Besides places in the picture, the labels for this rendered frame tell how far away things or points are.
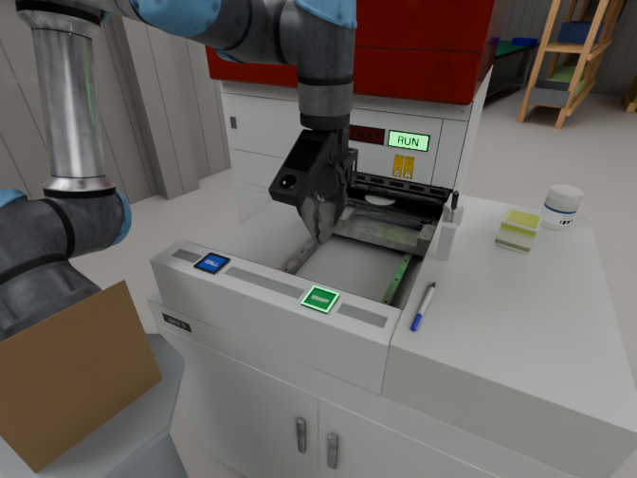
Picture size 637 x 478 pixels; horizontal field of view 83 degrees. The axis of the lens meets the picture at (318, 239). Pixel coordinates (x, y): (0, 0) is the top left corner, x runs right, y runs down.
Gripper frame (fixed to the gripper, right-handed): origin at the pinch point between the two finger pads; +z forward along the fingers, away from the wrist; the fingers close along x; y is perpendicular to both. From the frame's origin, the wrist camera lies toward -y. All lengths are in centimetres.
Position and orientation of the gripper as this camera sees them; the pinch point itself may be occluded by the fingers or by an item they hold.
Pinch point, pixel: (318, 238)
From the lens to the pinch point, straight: 60.5
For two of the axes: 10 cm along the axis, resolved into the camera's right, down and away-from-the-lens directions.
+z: 0.0, 8.3, 5.5
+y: 4.4, -5.0, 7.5
